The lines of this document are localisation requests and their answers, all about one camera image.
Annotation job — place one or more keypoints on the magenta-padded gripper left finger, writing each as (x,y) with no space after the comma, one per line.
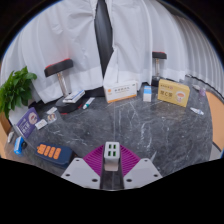
(81,173)

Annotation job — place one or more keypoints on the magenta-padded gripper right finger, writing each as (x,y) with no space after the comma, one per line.
(141,173)

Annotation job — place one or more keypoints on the white charger with green ports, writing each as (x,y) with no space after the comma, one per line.
(111,155)

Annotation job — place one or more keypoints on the flat printed sachet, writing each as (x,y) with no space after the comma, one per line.
(52,118)

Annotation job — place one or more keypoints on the small black object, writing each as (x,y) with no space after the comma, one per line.
(24,145)

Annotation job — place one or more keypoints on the flat white sachet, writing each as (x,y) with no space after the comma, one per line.
(41,124)
(51,110)

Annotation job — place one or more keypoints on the blue tissue pack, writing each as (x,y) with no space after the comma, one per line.
(18,145)

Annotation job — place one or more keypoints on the small white tube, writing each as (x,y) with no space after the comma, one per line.
(88,103)

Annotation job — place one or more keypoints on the purple cardboard box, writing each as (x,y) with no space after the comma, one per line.
(28,122)

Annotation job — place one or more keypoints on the flat white blue box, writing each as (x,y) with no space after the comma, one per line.
(74,96)

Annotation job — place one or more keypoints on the small white blue box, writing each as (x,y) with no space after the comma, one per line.
(147,94)

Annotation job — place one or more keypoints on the small white packet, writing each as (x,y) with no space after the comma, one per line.
(11,136)

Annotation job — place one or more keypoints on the small clear tube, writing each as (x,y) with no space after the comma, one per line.
(197,111)

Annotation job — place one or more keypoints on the white and orange box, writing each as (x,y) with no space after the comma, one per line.
(120,91)

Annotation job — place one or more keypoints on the yellow cardboard box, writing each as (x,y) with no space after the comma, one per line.
(173,93)

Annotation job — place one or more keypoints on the orange wooden furniture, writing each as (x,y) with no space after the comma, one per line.
(216,123)

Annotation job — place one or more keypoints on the small purple bottle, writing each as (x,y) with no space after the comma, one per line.
(202,92)

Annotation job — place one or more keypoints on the small white container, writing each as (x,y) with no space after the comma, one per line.
(196,87)

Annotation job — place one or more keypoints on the green plant in white pot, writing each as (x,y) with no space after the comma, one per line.
(16,88)

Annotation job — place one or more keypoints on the black bar stool red seat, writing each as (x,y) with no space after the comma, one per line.
(59,66)
(159,55)

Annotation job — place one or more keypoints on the white pleated curtain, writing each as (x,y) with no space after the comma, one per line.
(203,56)

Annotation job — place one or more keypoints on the narrow white curtain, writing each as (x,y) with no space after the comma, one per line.
(143,36)

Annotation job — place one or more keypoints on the wide white curtain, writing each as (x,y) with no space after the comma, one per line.
(56,36)

